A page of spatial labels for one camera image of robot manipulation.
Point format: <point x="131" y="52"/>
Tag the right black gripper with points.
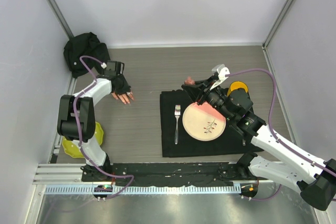
<point x="198" y="92"/>

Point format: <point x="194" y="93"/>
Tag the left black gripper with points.
<point x="125" y="88"/>

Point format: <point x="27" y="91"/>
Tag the nail polish bottle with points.
<point x="189" y="81"/>

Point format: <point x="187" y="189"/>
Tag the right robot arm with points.
<point x="311" y="177"/>

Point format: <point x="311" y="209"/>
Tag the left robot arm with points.
<point x="76" y="117"/>

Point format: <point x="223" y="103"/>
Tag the silver fork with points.
<point x="177" y="114"/>

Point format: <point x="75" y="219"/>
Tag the pink cream plate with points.
<point x="203" y="122"/>

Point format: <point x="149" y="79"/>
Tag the yellow mug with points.
<point x="237" y="85"/>

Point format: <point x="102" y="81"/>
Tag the black sleeve cloth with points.
<point x="86" y="44"/>

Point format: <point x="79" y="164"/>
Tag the green dotted plate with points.
<point x="72" y="150"/>

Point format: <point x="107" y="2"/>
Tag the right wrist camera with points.
<point x="220" y="73"/>

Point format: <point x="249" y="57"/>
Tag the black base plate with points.
<point x="171" y="174"/>

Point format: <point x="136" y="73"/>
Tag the white cable duct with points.
<point x="96" y="189"/>

